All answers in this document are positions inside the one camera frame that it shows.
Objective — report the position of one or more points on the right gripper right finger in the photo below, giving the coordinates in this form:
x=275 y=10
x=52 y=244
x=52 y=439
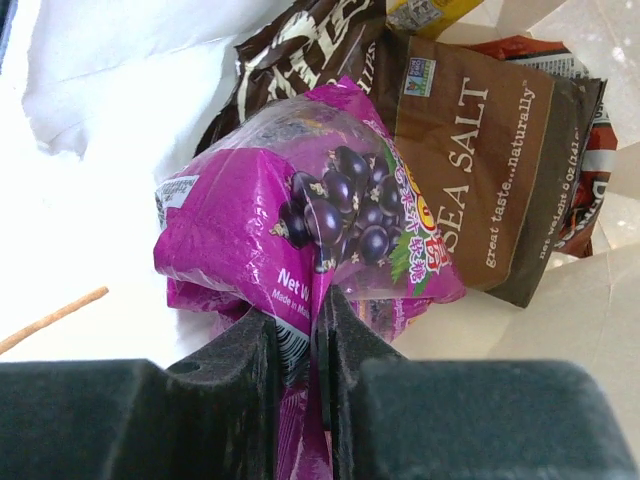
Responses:
x=393 y=418

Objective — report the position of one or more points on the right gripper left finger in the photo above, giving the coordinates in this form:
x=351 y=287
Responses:
x=212 y=415

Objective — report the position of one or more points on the yellow snack packet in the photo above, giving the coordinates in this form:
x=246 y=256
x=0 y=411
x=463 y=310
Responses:
x=427 y=18

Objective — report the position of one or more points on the brown chocolate packet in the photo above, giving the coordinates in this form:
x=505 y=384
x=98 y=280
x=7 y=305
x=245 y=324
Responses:
x=495 y=147

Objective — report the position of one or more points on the purple snack bag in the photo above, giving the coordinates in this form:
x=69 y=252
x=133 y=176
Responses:
x=308 y=193

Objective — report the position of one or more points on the red tortilla chips bag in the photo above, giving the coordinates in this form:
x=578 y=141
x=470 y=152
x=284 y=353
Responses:
x=599 y=157

